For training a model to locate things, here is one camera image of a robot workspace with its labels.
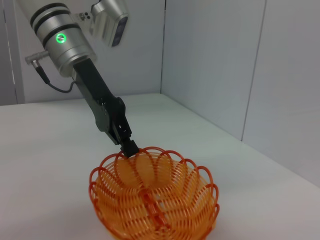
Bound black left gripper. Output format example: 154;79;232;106
72;59;140;158

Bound orange wire basket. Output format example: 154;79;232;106
89;146;221;240

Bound left arm plug cable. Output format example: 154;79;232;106
24;49;77;93

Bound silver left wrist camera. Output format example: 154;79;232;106
90;0;130;48

